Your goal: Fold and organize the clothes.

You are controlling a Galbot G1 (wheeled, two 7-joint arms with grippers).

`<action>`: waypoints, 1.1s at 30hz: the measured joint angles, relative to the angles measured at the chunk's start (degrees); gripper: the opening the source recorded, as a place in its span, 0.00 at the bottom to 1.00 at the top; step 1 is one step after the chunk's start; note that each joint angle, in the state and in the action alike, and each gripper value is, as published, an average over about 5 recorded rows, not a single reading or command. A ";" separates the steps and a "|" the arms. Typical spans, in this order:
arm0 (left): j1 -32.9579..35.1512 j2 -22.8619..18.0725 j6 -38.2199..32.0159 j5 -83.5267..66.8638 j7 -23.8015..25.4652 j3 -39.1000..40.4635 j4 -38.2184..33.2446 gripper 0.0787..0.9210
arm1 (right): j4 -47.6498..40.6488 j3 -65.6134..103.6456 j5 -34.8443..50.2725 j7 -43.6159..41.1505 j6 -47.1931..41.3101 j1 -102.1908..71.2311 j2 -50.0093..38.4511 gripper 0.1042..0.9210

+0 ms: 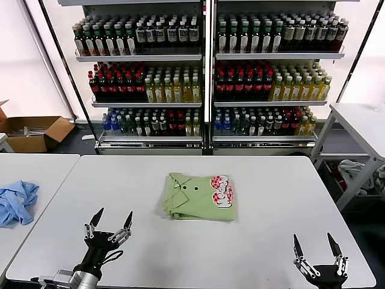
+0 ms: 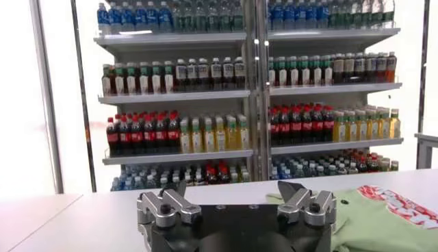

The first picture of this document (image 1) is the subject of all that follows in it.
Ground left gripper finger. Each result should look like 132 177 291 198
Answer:
107 210 134 243
83 207 105 239

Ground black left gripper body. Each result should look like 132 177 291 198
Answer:
75 231 128 274

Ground grey green crumpled garment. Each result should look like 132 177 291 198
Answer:
372 164 385 192

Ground wide grey metal pole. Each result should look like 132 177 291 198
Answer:
20 0 78 123

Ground white beverage shelf unit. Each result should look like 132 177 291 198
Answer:
210 0 362 156
57 0 208 156

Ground dark storage crate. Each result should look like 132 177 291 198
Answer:
318 158 385 199

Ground small red cap cola bottle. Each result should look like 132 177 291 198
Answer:
290 111 300 136
282 111 291 136
167 111 177 137
176 111 185 137

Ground crumpled blue garment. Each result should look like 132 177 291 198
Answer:
0 179 40 228

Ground open cardboard box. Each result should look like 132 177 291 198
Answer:
0 99 76 154

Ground green cap dark tea bottle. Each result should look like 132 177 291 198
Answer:
239 20 250 54
271 19 283 52
103 23 116 56
82 23 96 57
250 20 262 54
227 20 239 54
217 20 229 54
114 22 126 56
261 20 273 53
124 22 137 55
73 24 86 57
92 23 106 57

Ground white packing strips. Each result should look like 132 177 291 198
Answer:
7 126 51 138

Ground green polo shirt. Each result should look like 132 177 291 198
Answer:
162 172 238 223

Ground white label dark drink bottle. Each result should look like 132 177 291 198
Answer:
315 18 327 51
188 19 200 48
155 20 167 48
325 18 339 51
145 21 156 48
304 18 316 51
177 20 189 48
166 20 178 48
135 21 147 48
336 17 350 51

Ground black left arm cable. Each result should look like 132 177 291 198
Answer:
100 249 124 266

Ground white grey crumpled garment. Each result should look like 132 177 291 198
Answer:
337 158 375 193

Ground beige label dark drink bottle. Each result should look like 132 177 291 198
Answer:
283 18 295 51
294 18 306 51

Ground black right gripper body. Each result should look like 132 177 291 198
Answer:
303 264 350 289

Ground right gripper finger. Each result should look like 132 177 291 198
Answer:
327 232 350 277
292 234 322 278

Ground white side table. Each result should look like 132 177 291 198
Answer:
309 102 385 211

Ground small white table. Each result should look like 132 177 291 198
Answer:
0 132 14 154

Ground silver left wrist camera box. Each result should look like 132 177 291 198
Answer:
52 269 79 289

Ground thin black metal pole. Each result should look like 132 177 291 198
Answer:
38 0 103 156
335 0 385 103

